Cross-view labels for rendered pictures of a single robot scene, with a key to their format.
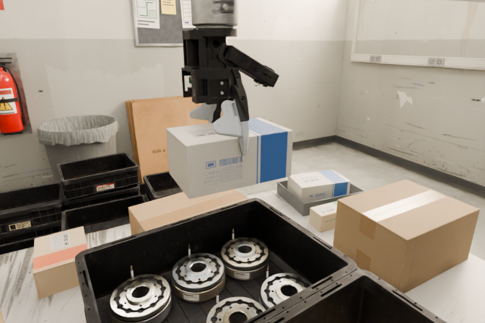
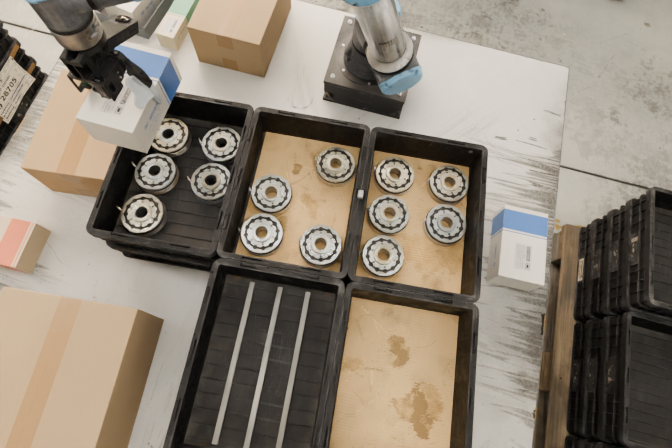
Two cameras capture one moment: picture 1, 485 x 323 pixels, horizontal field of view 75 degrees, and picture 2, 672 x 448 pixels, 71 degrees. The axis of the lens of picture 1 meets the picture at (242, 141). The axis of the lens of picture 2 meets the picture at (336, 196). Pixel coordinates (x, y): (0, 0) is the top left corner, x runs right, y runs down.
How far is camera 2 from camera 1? 0.71 m
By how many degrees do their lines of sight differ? 62
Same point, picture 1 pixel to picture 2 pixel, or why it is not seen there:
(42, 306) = (44, 273)
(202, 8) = (78, 41)
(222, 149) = (147, 111)
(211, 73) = (111, 75)
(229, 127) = (144, 97)
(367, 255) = (232, 60)
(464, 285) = (297, 37)
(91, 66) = not seen: outside the picture
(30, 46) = not seen: outside the picture
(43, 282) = (25, 264)
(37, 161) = not seen: outside the picture
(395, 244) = (252, 49)
